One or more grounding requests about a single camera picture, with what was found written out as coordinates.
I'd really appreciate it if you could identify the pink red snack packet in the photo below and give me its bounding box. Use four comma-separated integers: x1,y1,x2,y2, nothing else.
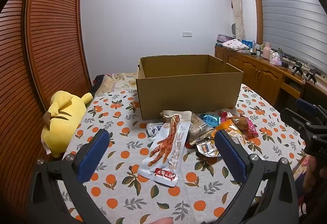
237,117,258,138

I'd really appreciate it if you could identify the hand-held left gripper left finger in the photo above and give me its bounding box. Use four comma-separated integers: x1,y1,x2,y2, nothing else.
27,129,110,224

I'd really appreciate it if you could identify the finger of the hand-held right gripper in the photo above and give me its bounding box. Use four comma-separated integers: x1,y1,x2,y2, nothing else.
280,109,317,136
295,98,327,123

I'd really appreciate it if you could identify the cream curtain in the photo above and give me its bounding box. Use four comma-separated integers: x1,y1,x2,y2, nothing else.
225,0,246,40

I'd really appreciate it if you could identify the cardboard box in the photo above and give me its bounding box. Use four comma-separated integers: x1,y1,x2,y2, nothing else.
136,55,244,120

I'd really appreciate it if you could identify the white chicken foot snack packet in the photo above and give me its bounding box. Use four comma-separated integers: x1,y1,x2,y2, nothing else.
137,110,193,187

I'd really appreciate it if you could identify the silver packet with orange label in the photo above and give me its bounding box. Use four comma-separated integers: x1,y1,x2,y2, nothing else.
195,141,221,158

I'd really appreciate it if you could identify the yellow plush toy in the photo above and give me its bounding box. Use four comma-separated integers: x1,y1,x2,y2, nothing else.
41,90,94,158

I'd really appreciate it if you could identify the wooden window frame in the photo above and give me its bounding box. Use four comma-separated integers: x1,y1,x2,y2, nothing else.
250,0,264,46

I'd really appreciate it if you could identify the black stand device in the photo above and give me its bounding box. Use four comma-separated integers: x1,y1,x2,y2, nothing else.
291,62,304,76
305,69,318,84

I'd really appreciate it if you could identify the pink bottle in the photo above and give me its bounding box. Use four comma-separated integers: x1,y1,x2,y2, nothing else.
263,42,272,59

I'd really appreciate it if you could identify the white and blue snack packet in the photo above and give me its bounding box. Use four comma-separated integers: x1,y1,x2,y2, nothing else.
146,122,164,141

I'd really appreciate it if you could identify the wooden cabinet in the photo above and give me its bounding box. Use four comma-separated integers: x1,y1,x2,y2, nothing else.
215,45,327,112

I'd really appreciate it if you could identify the purple tissue pack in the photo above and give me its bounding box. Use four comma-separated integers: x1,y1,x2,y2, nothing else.
270,52,282,65

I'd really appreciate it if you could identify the teal foil snack packet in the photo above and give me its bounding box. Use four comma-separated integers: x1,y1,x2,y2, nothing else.
199,114,221,128

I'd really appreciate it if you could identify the wooden slatted wardrobe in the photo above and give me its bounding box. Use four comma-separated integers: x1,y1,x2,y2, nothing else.
0,0,92,214

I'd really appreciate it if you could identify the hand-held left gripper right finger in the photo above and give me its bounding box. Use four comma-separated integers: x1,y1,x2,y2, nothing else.
214,129,299,224

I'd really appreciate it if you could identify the grey window blind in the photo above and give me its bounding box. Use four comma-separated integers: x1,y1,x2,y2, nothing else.
255,0,327,66

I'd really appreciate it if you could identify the orange fruit print bed sheet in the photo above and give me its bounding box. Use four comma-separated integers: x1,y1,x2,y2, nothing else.
55,83,307,224

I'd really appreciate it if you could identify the person's left hand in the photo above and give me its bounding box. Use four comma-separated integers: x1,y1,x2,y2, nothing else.
153,217,175,224

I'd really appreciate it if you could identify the floral blanket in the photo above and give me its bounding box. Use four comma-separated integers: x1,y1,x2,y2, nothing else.
92,72,138,94

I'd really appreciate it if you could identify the brown snack packet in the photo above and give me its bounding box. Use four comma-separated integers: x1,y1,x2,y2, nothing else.
188,113,214,144

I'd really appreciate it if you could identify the folded floral cloth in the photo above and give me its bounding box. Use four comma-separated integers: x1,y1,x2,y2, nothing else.
222,38,249,50

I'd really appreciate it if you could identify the orange snack packet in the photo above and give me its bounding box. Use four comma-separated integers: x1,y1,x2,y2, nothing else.
215,119,246,145

